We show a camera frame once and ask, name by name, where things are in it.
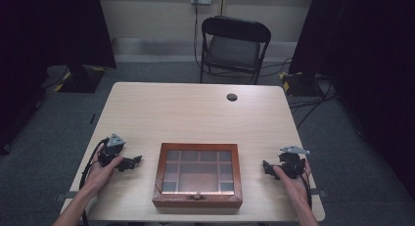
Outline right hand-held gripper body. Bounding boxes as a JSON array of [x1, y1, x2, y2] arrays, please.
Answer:
[[278, 145, 311, 180]]

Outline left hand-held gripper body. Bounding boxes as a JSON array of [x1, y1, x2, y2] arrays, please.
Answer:
[[97, 132, 126, 168]]

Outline wooden box with glass lid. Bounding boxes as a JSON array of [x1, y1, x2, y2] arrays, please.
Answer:
[[152, 142, 244, 209]]

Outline person's right hand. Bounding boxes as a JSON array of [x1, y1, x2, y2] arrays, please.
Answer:
[[272, 158, 313, 205]]

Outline person's left hand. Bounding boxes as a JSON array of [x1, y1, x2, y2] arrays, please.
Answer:
[[79, 152, 124, 197]]

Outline black stand base striped tape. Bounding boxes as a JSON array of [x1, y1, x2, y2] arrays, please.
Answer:
[[40, 64, 108, 94], [278, 70, 325, 98]]

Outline black folding chair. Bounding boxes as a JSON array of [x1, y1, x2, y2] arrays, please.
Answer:
[[199, 15, 273, 86]]

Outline dark curtain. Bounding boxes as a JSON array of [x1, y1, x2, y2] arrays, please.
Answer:
[[288, 0, 415, 203], [0, 0, 117, 156]]

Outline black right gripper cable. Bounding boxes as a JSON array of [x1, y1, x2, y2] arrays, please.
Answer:
[[298, 169, 313, 210]]

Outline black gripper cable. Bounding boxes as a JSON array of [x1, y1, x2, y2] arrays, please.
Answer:
[[298, 169, 313, 210], [78, 138, 110, 226]]

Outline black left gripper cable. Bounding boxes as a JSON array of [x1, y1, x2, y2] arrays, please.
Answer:
[[78, 138, 110, 226]]

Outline grey table side bracket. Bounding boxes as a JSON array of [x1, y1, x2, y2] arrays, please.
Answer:
[[309, 188, 329, 199], [54, 190, 80, 203]]

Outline black floor cables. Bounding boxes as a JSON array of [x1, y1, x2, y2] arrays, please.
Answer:
[[288, 78, 339, 130]]

